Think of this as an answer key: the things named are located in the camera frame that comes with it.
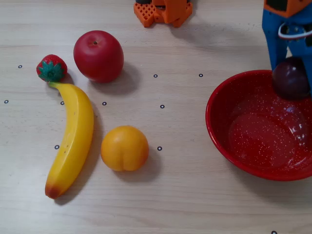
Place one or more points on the red apple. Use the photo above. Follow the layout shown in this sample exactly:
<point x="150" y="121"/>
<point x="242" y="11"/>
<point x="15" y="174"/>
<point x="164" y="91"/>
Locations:
<point x="98" y="57"/>

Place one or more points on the orange peach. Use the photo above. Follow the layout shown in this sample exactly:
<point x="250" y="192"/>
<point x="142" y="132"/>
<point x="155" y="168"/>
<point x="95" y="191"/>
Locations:
<point x="124" y="148"/>

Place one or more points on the red strawberry green leaves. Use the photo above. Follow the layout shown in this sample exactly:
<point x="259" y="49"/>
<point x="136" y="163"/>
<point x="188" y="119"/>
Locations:
<point x="51" y="67"/>

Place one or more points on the blue gripper black motor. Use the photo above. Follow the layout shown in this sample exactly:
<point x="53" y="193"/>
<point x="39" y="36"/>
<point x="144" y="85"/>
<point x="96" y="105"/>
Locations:
<point x="271" y="41"/>

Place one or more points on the dark purple plum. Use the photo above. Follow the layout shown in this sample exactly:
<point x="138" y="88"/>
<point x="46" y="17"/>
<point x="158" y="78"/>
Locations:
<point x="290" y="80"/>

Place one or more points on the yellow banana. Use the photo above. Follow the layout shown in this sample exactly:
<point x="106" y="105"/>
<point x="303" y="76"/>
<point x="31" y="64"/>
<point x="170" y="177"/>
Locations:
<point x="75" y="131"/>

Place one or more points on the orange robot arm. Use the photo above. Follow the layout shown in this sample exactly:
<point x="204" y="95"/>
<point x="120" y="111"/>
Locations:
<point x="287" y="12"/>

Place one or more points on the red speckled bowl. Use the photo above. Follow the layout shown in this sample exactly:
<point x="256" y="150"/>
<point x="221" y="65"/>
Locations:
<point x="260" y="136"/>

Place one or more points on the orange robot base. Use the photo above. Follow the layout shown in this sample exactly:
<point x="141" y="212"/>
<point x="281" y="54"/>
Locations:
<point x="168" y="12"/>

